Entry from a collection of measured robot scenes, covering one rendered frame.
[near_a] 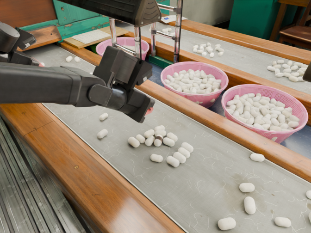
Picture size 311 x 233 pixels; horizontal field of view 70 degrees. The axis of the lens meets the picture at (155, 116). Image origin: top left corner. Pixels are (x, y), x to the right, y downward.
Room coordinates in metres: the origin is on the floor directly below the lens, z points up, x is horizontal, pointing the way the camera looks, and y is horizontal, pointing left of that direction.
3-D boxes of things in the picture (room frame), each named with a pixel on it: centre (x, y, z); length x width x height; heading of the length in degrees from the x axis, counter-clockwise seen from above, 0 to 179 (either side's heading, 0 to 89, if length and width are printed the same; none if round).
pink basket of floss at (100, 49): (1.10, 0.17, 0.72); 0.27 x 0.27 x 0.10
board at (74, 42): (1.25, 0.32, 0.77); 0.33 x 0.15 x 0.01; 136
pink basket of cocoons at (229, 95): (0.60, -0.36, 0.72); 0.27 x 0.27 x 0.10
